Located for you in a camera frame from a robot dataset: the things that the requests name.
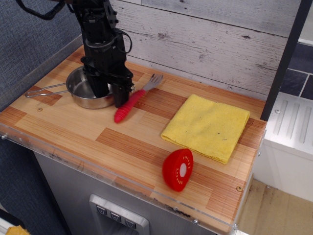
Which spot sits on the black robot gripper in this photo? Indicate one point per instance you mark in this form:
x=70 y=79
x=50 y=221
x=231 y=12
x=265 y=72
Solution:
x=105 y=64

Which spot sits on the small steel pot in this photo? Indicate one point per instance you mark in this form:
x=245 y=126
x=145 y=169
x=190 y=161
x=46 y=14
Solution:
x=79 y=88

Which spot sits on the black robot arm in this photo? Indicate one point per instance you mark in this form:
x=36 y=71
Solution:
x=97 y=20

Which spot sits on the yellow cloth napkin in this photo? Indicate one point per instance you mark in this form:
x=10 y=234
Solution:
x=209 y=128

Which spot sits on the red plastic tomato half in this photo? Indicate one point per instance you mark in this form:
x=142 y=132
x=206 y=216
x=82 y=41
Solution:
x=177 y=169

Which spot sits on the clear acrylic edge guard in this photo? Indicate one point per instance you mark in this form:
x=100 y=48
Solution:
x=203 y=219

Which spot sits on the grey toy cabinet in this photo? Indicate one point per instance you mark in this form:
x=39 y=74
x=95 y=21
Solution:
x=71 y=188

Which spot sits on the silver button panel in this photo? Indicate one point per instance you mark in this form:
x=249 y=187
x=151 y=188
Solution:
x=112 y=219

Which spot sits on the yellow object bottom left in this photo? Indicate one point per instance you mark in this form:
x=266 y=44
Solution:
x=17 y=230

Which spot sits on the white ribbed cabinet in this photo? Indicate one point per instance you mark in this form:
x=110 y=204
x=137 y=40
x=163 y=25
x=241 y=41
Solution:
x=285 y=159

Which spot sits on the red handled fork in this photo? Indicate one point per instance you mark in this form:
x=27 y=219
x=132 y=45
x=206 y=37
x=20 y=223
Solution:
x=125 y=109

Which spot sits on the right dark frame post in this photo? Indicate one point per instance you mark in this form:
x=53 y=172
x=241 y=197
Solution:
x=292 y=41

